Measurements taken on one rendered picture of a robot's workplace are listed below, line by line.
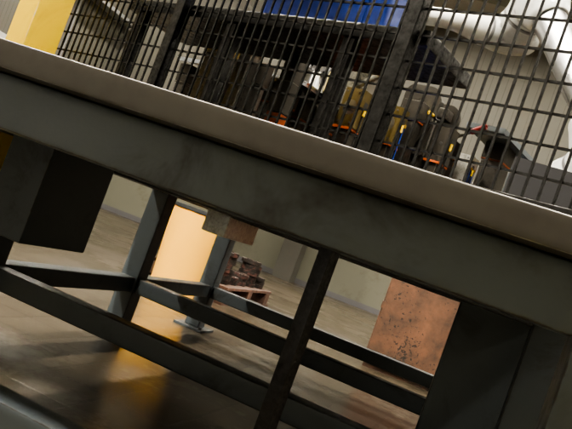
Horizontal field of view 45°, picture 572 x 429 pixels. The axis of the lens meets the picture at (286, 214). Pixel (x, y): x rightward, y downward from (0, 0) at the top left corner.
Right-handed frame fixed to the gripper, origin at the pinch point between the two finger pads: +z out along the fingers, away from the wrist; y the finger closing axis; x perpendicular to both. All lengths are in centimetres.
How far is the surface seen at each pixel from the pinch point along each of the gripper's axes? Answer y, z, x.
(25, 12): 47, 15, 68
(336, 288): 419, 89, -737
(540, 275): -108, 41, 85
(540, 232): -108, 37, 89
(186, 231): 170, 64, -143
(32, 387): 12, 105, 49
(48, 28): 43, 17, 63
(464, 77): -65, 3, 36
